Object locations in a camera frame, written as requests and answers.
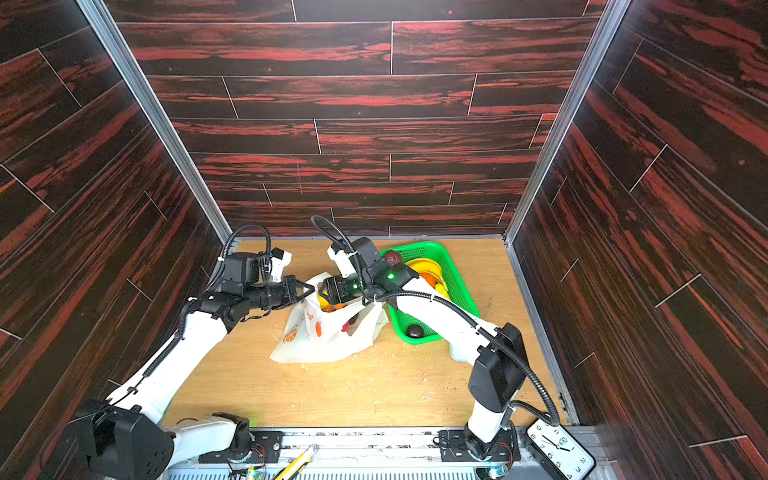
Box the white plastic bag orange print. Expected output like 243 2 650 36
270 293 388 363

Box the yellow lemon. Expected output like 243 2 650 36
318 295 335 312

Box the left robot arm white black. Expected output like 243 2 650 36
75 275 315 479

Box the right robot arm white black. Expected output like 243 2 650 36
327 237 560 448

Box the purple passion fruit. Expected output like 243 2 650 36
384 250 403 268

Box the orange tangerine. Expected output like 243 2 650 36
420 273 438 288

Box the yellow banana bunch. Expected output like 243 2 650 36
406 258 444 283

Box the green plastic basket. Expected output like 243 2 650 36
381 241 479 345

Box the dark purple fruit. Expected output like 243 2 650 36
406 324 425 339

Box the small yellow banana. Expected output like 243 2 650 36
434 283 451 300

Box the yellow utility knife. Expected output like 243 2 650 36
274 444 318 480

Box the black white clock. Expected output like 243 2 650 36
524 419 597 480

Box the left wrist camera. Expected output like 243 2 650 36
223 248 294 284

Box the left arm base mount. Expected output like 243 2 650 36
198 412 283 464

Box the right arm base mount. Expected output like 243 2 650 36
433 428 521 464

